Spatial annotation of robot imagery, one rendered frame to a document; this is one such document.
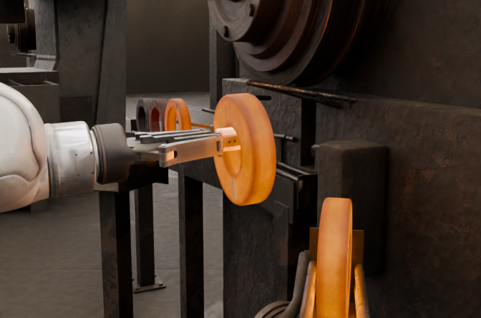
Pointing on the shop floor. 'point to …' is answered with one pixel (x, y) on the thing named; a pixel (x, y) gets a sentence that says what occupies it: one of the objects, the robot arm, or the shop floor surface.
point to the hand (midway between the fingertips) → (240, 137)
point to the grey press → (72, 31)
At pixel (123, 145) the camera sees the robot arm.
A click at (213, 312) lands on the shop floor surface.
